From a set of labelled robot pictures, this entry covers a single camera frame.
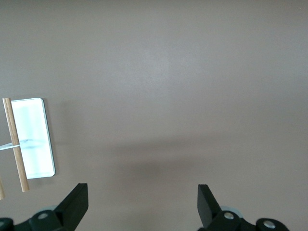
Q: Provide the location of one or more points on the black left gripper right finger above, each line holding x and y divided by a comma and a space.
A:
208, 209

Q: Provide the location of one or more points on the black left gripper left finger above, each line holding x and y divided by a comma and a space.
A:
72, 207

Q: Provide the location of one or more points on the wooden chopsticks pair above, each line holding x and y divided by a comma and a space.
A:
33, 132

